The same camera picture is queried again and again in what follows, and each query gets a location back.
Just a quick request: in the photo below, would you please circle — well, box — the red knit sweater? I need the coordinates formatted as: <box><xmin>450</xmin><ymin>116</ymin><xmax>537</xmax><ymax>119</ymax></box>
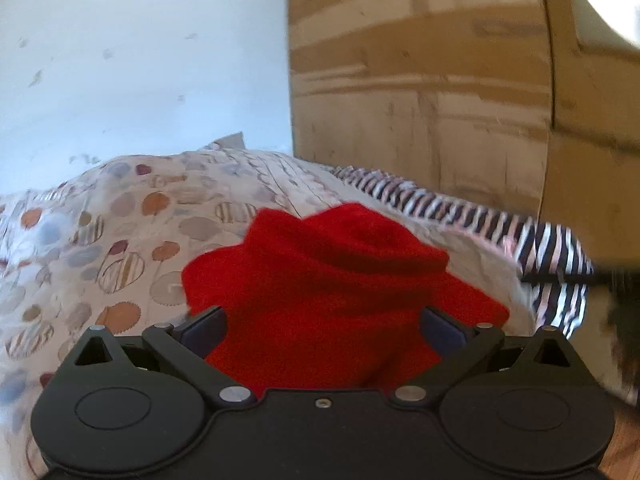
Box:
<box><xmin>181</xmin><ymin>202</ymin><xmax>510</xmax><ymax>397</ymax></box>

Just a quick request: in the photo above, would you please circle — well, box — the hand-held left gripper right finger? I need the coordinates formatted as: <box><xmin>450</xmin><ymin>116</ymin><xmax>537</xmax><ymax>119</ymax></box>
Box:
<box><xmin>390</xmin><ymin>306</ymin><xmax>574</xmax><ymax>407</ymax></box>

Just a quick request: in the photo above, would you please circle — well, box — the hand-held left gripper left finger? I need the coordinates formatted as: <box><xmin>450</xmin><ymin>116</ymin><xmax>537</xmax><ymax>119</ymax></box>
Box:
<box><xmin>73</xmin><ymin>306</ymin><xmax>253</xmax><ymax>408</ymax></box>

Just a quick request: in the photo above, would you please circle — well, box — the striped pillow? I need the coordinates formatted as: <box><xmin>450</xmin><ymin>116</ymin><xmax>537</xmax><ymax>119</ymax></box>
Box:
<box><xmin>331</xmin><ymin>166</ymin><xmax>596</xmax><ymax>341</ymax></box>

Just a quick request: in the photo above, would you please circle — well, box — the grey pillow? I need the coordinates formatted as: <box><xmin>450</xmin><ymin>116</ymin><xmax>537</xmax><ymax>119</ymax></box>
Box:
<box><xmin>204</xmin><ymin>132</ymin><xmax>247</xmax><ymax>151</ymax></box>

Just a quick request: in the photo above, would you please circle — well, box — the dotted patterned quilt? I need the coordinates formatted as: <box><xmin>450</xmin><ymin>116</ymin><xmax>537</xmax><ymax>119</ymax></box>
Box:
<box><xmin>0</xmin><ymin>148</ymin><xmax>539</xmax><ymax>480</ymax></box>

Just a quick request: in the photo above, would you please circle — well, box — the brown cardboard box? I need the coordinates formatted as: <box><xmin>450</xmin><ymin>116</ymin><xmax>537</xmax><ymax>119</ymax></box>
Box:
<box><xmin>285</xmin><ymin>0</ymin><xmax>640</xmax><ymax>281</ymax></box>

